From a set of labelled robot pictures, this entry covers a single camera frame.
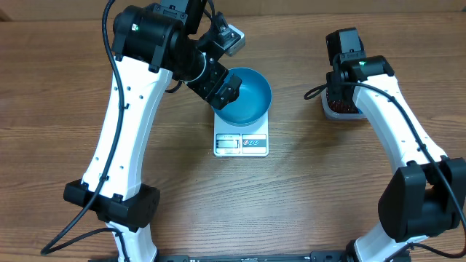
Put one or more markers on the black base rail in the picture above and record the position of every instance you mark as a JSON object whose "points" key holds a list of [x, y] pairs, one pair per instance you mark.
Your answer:
{"points": [[315, 256]]}

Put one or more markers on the red adzuki beans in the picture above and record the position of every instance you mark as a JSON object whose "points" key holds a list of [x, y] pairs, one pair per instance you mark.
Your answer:
{"points": [[340, 106]]}

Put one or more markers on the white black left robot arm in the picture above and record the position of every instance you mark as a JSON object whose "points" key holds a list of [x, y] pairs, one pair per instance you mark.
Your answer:
{"points": [[170, 41]]}

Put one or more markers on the blue plastic measuring scoop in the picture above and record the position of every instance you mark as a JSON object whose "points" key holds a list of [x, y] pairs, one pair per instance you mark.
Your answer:
{"points": [[360, 112]]}

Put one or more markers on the blue plastic bowl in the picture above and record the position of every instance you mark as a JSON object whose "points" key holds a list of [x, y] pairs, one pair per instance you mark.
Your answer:
{"points": [[254, 100]]}

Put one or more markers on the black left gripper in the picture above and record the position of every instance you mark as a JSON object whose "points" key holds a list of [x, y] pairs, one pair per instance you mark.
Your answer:
{"points": [[224, 97]]}

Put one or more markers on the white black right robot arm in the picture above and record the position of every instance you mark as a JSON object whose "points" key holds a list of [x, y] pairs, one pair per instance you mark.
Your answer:
{"points": [[426, 194]]}

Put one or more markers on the clear plastic container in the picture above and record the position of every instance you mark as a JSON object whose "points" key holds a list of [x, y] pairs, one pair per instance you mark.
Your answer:
{"points": [[334, 115]]}

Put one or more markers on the white digital kitchen scale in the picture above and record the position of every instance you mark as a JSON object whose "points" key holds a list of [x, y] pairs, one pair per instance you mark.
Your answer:
{"points": [[241, 141]]}

